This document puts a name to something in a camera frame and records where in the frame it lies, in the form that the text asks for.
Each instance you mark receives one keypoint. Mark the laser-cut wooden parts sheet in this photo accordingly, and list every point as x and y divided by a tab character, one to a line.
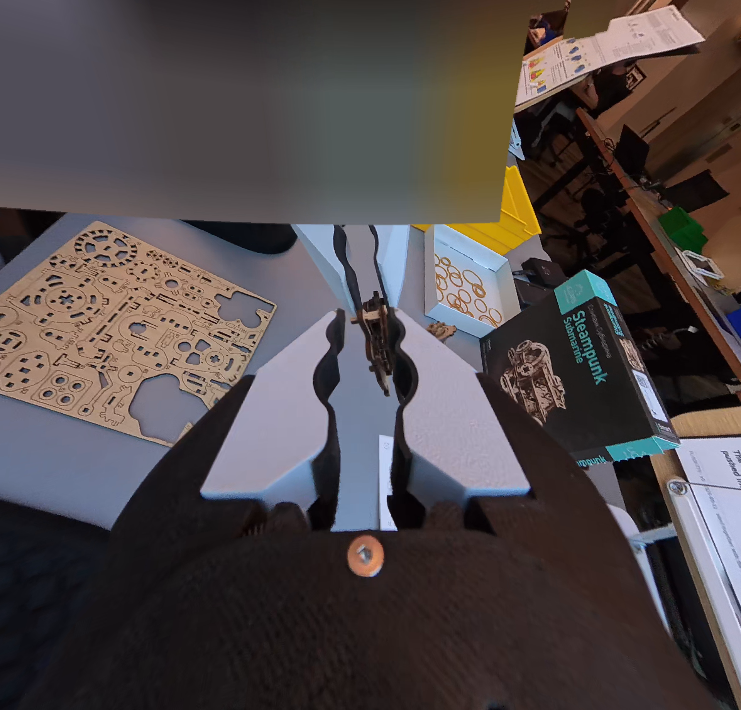
87	328

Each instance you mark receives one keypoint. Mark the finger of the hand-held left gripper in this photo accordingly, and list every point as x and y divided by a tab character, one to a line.
324	253
393	253

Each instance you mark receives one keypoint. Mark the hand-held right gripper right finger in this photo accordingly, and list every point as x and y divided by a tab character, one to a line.
463	432

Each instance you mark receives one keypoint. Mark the white frame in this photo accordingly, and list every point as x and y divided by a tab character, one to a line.
686	255

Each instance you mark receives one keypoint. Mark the task instruction sheet on stand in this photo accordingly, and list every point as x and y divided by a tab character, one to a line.
706	423

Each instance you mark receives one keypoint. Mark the wooden gear assembly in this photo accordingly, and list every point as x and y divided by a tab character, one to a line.
377	339

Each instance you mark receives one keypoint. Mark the black cushioned pad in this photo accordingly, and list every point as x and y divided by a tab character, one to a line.
249	238
40	606

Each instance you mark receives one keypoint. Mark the green plastic bin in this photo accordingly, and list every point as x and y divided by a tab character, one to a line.
683	229

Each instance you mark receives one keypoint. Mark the blue plastic bin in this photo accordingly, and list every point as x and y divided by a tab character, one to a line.
734	334

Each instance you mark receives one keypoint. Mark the white cardboard box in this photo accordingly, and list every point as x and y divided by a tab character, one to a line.
498	270

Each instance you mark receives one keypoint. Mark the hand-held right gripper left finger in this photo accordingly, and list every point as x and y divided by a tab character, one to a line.
272	432

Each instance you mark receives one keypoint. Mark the small wooden mechanical model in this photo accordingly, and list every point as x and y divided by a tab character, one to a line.
443	331

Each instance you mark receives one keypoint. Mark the stack of yellow plastic bins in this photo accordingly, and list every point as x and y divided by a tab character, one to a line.
518	212

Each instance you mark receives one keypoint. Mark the long wooden table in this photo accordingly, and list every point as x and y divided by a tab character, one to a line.
712	310

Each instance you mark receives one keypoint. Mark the printed instruction sheet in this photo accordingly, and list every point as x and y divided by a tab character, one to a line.
718	519

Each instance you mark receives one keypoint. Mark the white instruction booklet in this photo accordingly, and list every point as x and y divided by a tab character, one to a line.
386	478

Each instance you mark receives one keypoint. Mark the black puzzle kit box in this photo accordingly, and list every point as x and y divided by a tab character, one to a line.
550	374

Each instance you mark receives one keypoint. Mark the small black box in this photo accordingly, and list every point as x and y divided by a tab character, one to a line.
535	281

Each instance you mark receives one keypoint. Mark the grey desk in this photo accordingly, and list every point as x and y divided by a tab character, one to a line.
87	478

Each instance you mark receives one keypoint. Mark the pile of tan rubber bands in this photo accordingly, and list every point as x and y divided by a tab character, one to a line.
463	293

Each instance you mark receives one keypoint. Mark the white printed paper sheet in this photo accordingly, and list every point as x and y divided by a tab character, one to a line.
608	50

